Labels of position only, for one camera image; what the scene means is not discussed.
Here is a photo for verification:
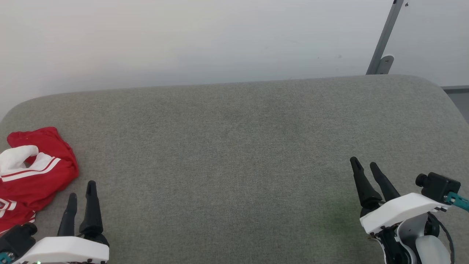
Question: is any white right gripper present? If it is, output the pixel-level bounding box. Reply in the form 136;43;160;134
350;157;450;264

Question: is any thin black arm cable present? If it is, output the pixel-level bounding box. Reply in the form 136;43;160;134
427;213;456;264

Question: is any grey metal wall bracket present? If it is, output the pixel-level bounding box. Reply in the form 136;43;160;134
366;0;405;76

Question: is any red shirt with white sleeves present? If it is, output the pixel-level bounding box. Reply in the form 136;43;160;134
0;127;79;235

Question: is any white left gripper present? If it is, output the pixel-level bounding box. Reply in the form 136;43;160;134
14;180;110;264

